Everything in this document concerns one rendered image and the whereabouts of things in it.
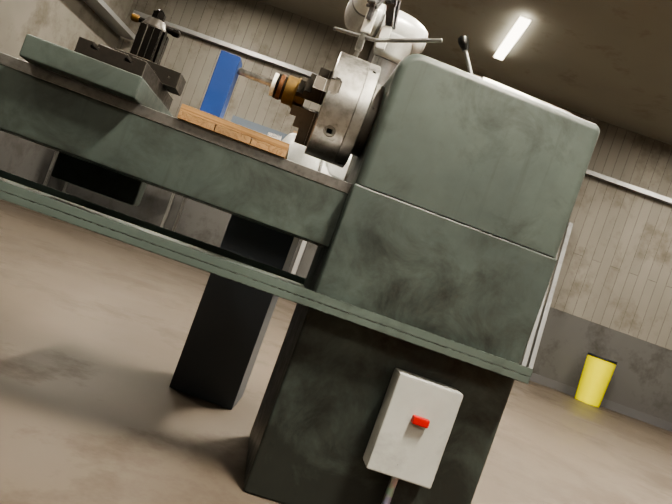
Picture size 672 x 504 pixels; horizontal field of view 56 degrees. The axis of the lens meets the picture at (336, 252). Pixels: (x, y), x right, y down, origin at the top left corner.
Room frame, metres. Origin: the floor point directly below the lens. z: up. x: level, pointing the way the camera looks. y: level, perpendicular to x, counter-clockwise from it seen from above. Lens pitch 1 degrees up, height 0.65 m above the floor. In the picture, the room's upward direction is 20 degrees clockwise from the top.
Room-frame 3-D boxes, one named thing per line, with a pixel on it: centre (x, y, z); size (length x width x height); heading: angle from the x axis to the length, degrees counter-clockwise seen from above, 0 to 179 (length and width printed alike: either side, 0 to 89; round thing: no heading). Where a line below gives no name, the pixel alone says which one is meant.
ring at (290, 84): (1.86, 0.29, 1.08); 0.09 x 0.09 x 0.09; 6
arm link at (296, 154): (2.49, 0.28, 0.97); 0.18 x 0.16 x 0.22; 102
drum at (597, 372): (8.77, -3.98, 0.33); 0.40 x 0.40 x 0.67
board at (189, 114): (1.85, 0.38, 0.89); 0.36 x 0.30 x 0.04; 6
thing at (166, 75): (1.89, 0.71, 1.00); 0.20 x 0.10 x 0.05; 96
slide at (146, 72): (1.83, 0.73, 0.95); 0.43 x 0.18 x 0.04; 6
